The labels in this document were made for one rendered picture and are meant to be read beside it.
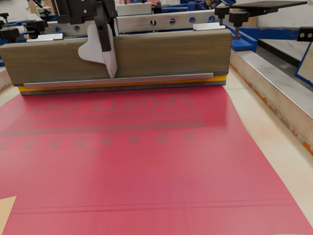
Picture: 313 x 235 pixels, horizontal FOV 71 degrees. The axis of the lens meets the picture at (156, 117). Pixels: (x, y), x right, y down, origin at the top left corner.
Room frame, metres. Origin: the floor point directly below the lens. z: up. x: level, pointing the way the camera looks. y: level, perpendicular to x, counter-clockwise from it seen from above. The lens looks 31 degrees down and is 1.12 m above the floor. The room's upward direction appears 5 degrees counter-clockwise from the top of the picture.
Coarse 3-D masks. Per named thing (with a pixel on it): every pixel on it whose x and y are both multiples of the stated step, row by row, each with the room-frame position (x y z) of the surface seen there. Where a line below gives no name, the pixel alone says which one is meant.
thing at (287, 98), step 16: (160, 32) 0.79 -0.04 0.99; (240, 64) 0.44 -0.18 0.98; (256, 64) 0.39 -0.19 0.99; (0, 80) 0.46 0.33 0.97; (256, 80) 0.35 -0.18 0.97; (272, 80) 0.31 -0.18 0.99; (288, 80) 0.30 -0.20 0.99; (272, 96) 0.29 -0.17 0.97; (288, 96) 0.25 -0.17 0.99; (304, 96) 0.25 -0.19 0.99; (288, 112) 0.24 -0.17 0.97; (304, 112) 0.21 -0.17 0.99; (288, 128) 0.23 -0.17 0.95; (304, 128) 0.20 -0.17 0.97; (304, 144) 0.20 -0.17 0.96
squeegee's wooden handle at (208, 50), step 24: (0, 48) 0.40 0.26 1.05; (24, 48) 0.40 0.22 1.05; (48, 48) 0.40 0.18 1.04; (72, 48) 0.39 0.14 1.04; (120, 48) 0.39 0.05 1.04; (144, 48) 0.39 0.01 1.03; (168, 48) 0.38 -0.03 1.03; (192, 48) 0.38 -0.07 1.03; (216, 48) 0.38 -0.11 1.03; (24, 72) 0.40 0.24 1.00; (48, 72) 0.40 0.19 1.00; (72, 72) 0.39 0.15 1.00; (96, 72) 0.39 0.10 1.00; (120, 72) 0.39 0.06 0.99; (144, 72) 0.39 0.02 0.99; (168, 72) 0.38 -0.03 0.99; (216, 72) 0.38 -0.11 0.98
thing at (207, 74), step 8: (184, 72) 0.38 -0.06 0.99; (192, 72) 0.38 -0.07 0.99; (200, 72) 0.37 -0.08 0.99; (208, 72) 0.37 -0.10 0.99; (48, 80) 0.40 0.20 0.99; (56, 80) 0.39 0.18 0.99; (64, 80) 0.39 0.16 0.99; (72, 80) 0.39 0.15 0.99; (80, 80) 0.38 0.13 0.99; (88, 80) 0.38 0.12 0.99; (96, 80) 0.38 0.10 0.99; (104, 80) 0.38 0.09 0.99; (112, 80) 0.38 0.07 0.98; (120, 80) 0.38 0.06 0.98; (128, 80) 0.37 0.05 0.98; (136, 80) 0.37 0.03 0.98; (144, 80) 0.37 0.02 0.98; (152, 80) 0.37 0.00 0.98; (160, 80) 0.37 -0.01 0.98; (168, 80) 0.37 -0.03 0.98; (176, 80) 0.37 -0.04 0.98; (32, 88) 0.39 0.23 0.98
